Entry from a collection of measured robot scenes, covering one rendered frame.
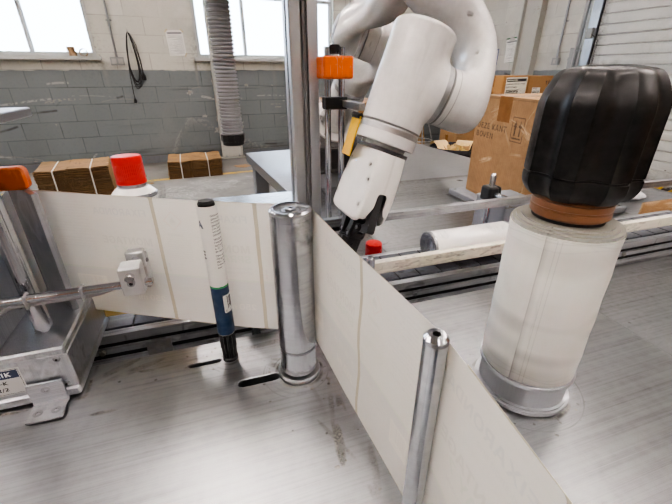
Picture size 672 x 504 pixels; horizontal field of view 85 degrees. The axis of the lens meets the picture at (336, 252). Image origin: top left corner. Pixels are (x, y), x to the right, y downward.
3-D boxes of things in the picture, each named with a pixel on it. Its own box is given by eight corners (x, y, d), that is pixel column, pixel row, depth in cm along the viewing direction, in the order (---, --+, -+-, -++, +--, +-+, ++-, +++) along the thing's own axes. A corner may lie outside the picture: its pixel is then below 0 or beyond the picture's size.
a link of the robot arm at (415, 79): (414, 137, 56) (357, 116, 55) (449, 46, 53) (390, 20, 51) (433, 140, 48) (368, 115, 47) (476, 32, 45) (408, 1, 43)
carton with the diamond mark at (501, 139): (515, 215, 93) (541, 99, 81) (464, 188, 114) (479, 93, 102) (613, 206, 99) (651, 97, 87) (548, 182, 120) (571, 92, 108)
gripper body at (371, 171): (348, 129, 55) (324, 200, 58) (377, 137, 46) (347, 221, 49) (390, 145, 58) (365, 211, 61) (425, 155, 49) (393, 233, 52)
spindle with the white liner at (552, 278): (515, 429, 34) (627, 62, 21) (457, 363, 41) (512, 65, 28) (589, 404, 36) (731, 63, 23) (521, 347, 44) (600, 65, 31)
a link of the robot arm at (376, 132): (351, 114, 54) (345, 134, 54) (377, 118, 46) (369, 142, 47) (399, 133, 57) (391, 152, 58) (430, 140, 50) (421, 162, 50)
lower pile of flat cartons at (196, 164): (169, 179, 448) (165, 162, 439) (170, 170, 494) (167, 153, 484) (224, 175, 469) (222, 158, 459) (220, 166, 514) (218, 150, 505)
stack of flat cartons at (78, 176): (42, 205, 362) (30, 173, 348) (50, 191, 405) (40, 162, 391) (117, 196, 389) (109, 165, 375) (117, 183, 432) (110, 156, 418)
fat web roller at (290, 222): (282, 390, 38) (267, 219, 30) (275, 361, 42) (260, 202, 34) (325, 380, 39) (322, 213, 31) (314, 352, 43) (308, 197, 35)
